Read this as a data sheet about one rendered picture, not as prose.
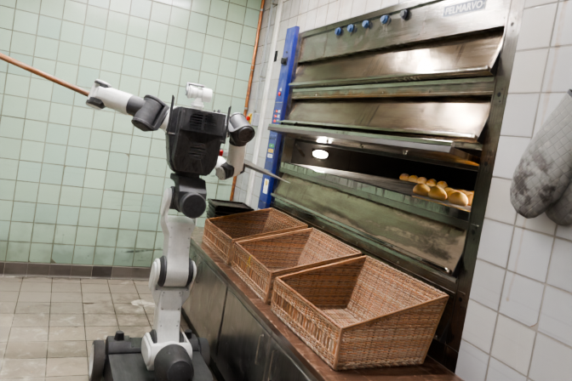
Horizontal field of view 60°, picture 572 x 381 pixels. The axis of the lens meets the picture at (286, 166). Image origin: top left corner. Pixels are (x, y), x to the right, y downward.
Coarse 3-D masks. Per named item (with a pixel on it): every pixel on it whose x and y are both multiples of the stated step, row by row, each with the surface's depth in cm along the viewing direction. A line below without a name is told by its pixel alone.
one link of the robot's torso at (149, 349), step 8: (144, 336) 232; (184, 336) 235; (144, 344) 227; (152, 344) 220; (160, 344) 221; (168, 344) 222; (184, 344) 225; (144, 352) 225; (152, 352) 218; (144, 360) 223; (152, 360) 217; (152, 368) 219
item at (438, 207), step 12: (288, 168) 338; (300, 168) 321; (336, 180) 278; (348, 180) 267; (372, 192) 246; (384, 192) 237; (396, 192) 229; (408, 204) 220; (420, 204) 213; (432, 204) 206; (444, 204) 204; (456, 216) 193; (468, 216) 188
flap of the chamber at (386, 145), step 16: (272, 128) 334; (288, 128) 312; (336, 144) 289; (352, 144) 258; (368, 144) 235; (384, 144) 217; (400, 144) 207; (416, 144) 198; (448, 160) 203; (464, 160) 188
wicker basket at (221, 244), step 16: (272, 208) 344; (208, 224) 322; (224, 224) 332; (240, 224) 337; (272, 224) 336; (304, 224) 300; (208, 240) 317; (224, 240) 290; (240, 240) 280; (224, 256) 286
